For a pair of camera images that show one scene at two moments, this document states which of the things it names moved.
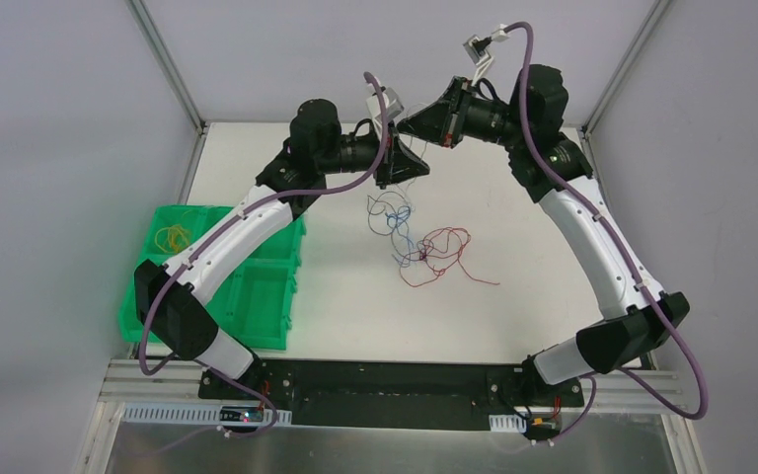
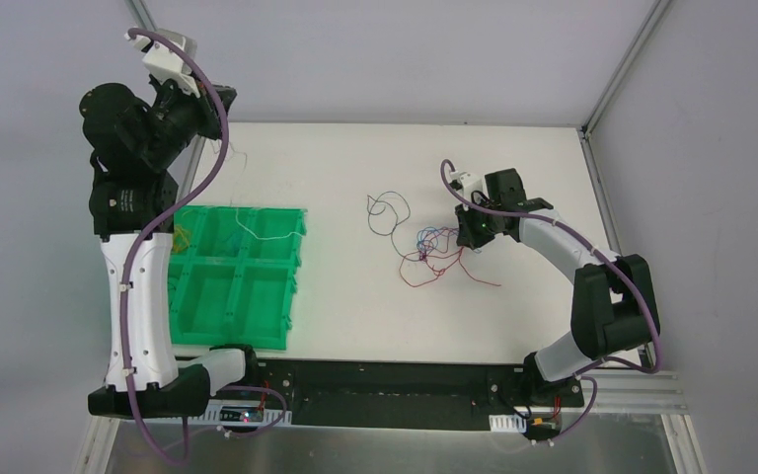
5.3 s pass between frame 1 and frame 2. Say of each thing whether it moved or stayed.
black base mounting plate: stayed
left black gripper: moved
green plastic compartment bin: stayed
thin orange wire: stayed
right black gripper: moved
